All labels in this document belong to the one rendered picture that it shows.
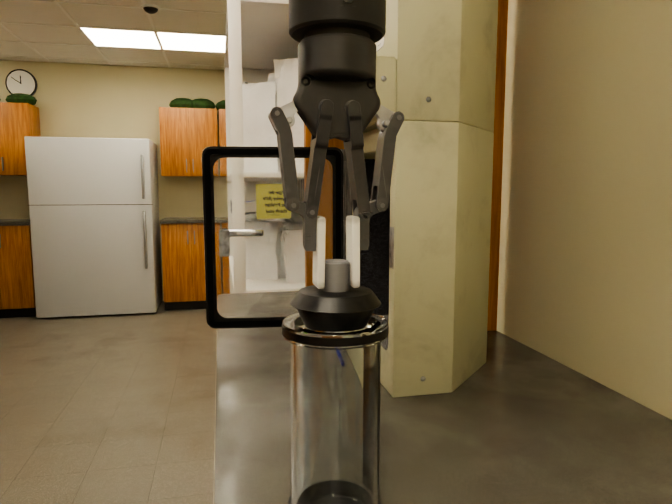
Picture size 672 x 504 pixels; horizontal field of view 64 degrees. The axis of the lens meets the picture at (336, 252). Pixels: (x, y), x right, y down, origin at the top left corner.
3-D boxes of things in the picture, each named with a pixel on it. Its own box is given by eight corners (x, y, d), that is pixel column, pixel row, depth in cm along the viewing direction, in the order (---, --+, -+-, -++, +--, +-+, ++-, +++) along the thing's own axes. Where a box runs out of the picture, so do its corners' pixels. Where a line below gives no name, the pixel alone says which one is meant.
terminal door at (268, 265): (343, 326, 122) (343, 147, 117) (206, 329, 119) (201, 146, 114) (342, 325, 122) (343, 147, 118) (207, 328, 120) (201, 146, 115)
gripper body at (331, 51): (369, 52, 56) (368, 143, 57) (288, 48, 54) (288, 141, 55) (391, 32, 48) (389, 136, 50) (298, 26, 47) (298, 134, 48)
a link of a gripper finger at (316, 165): (337, 101, 50) (322, 98, 50) (318, 220, 51) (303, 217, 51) (329, 107, 54) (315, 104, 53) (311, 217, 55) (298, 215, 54)
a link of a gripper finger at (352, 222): (345, 215, 55) (352, 215, 55) (345, 282, 56) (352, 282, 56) (352, 217, 52) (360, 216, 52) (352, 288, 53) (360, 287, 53)
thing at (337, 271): (367, 312, 60) (367, 253, 59) (392, 334, 51) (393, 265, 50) (285, 316, 58) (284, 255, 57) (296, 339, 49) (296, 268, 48)
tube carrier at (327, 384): (370, 484, 63) (371, 306, 61) (400, 542, 53) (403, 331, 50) (278, 495, 61) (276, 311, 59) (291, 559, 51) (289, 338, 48)
